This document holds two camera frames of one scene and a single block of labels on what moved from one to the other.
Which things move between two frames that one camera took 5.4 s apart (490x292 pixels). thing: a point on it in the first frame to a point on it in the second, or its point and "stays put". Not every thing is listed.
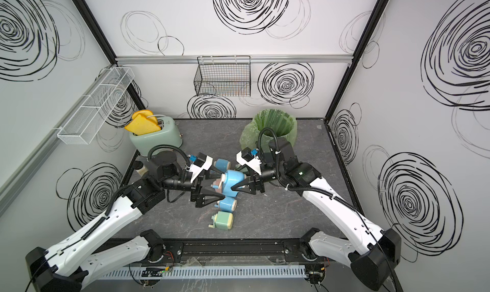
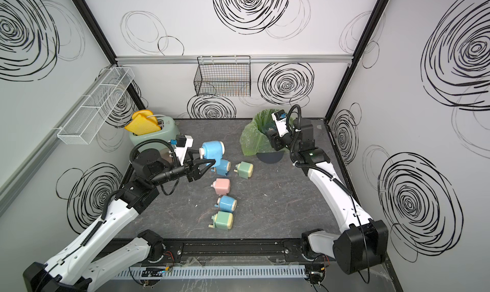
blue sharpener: [227, 204] stays put
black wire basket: [224, 76] stays put
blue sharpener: [229, 178] to [212, 150]
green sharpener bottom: [222, 220] stays put
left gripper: [198, 194] to [194, 173]
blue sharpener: [222, 165] stays put
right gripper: [257, 181] to [275, 140]
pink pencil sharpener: [215, 185] stays put
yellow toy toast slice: [143, 122] stays put
